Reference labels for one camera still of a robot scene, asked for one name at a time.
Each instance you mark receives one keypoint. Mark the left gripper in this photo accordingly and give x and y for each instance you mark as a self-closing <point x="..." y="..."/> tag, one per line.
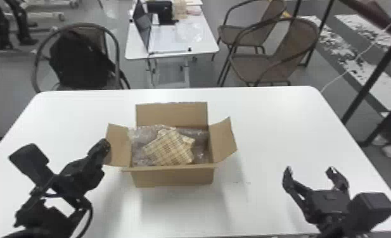
<point x="80" y="177"/>

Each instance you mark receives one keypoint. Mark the dark metal chair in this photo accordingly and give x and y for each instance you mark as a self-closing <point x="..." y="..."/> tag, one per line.
<point x="110" y="43"/>

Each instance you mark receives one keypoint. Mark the black frame table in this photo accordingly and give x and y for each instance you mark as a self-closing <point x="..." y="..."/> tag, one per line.
<point x="375" y="76"/>

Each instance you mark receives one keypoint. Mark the black laptop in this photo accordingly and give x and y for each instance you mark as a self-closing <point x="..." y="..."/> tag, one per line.
<point x="143" y="25"/>

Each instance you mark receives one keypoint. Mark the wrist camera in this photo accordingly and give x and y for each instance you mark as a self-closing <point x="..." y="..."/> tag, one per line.
<point x="370" y="211"/>
<point x="30" y="162"/>

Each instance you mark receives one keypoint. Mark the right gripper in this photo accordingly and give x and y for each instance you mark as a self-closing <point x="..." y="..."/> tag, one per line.
<point x="328" y="204"/>

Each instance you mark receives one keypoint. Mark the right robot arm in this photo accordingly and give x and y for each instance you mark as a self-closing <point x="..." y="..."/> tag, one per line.
<point x="331" y="231"/>

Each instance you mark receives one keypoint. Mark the black box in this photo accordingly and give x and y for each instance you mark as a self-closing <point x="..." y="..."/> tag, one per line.
<point x="162" y="10"/>

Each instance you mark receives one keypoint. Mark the cardboard box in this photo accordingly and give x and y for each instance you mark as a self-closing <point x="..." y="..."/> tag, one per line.
<point x="173" y="174"/>

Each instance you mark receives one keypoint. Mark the white side table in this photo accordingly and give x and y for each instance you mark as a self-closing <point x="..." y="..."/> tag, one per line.
<point x="182" y="36"/>

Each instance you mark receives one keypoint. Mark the black backpack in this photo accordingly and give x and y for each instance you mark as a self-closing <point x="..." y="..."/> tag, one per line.
<point x="78" y="61"/>

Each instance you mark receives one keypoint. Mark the clear bubble wrap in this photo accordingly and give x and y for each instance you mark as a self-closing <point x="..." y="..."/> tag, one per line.
<point x="137" y="143"/>

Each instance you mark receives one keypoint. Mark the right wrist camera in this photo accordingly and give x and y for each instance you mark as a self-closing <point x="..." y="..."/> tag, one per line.
<point x="370" y="211"/>

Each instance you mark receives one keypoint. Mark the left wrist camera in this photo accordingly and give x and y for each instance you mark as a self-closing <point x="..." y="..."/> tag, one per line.
<point x="30" y="162"/>

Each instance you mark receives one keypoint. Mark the brown chair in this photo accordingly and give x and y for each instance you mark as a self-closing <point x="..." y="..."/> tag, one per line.
<point x="248" y="33"/>
<point x="281" y="56"/>

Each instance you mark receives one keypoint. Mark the beige towel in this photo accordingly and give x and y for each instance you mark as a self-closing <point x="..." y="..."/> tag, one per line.
<point x="170" y="149"/>

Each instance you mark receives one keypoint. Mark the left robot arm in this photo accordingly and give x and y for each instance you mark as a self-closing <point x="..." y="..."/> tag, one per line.
<point x="45" y="219"/>

